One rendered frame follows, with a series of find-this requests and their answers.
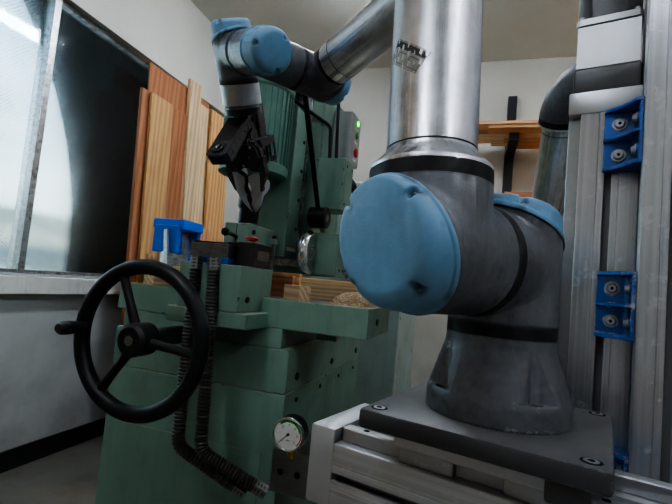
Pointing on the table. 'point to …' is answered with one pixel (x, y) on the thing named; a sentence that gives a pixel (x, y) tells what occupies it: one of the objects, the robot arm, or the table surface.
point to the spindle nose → (247, 213)
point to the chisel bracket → (248, 232)
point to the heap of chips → (351, 300)
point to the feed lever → (318, 218)
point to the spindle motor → (278, 111)
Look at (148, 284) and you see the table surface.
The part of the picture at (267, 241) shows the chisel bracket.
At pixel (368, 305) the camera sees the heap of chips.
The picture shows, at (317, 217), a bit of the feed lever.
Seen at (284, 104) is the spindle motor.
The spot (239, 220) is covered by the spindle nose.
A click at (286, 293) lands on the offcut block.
